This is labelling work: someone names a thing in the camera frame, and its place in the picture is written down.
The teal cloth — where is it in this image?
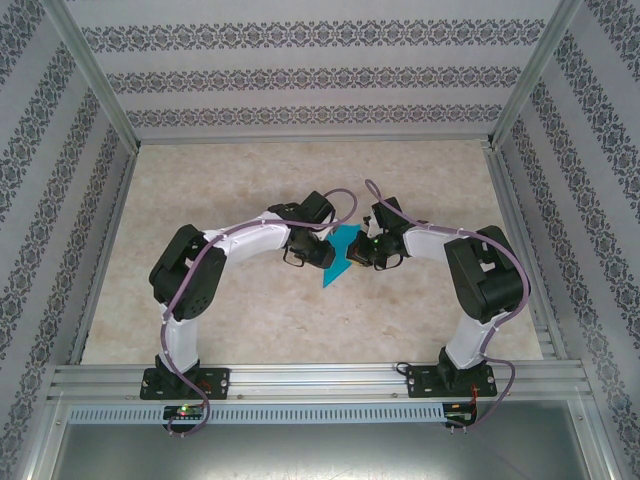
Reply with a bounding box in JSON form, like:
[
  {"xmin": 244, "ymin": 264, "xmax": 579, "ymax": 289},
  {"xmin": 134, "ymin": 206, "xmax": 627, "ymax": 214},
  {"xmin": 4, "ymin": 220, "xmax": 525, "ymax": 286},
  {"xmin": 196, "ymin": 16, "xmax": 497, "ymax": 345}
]
[{"xmin": 319, "ymin": 224, "xmax": 364, "ymax": 290}]

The grey metal panel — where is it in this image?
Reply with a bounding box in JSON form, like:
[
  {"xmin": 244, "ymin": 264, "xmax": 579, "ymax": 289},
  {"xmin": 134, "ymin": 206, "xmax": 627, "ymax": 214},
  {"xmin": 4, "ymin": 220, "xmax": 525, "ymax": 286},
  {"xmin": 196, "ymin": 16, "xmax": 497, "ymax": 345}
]
[{"xmin": 29, "ymin": 399, "xmax": 619, "ymax": 480}]

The aluminium frame cross beam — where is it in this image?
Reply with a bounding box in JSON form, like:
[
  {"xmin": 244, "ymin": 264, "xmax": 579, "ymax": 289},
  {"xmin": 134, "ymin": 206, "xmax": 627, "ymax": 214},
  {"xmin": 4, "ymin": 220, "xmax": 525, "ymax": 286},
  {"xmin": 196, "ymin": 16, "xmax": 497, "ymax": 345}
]
[{"xmin": 134, "ymin": 132, "xmax": 496, "ymax": 147}]

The aluminium mounting rail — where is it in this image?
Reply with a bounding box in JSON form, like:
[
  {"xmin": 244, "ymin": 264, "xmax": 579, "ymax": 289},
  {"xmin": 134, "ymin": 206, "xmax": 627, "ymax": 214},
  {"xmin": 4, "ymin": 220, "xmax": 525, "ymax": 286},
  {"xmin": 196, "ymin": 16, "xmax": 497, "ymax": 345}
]
[{"xmin": 47, "ymin": 362, "xmax": 586, "ymax": 401}]

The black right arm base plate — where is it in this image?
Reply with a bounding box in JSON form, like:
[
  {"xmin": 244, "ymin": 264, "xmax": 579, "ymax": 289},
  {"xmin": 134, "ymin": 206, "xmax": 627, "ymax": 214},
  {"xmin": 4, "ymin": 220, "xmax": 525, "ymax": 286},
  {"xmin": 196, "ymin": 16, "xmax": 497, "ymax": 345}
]
[{"xmin": 405, "ymin": 363, "xmax": 497, "ymax": 400}]

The grey slotted cable duct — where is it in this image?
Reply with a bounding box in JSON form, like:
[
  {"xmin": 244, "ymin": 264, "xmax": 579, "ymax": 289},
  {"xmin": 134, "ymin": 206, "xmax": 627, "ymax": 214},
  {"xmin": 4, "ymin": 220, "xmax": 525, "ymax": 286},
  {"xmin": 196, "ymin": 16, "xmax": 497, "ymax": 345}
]
[{"xmin": 67, "ymin": 403, "xmax": 446, "ymax": 424}]

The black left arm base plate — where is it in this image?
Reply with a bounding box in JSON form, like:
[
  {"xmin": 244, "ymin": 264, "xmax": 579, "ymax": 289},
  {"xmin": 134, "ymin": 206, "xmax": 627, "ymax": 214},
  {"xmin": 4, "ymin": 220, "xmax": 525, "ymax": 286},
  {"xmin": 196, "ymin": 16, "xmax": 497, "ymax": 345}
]
[{"xmin": 138, "ymin": 367, "xmax": 232, "ymax": 402}]

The aluminium frame post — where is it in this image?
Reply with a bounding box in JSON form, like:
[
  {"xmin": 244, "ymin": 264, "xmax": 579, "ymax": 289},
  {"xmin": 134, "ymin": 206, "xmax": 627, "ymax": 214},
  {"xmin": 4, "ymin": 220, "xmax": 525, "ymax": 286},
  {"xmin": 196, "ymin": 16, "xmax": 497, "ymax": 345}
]
[
  {"xmin": 487, "ymin": 0, "xmax": 586, "ymax": 150},
  {"xmin": 44, "ymin": 0, "xmax": 141, "ymax": 150}
]

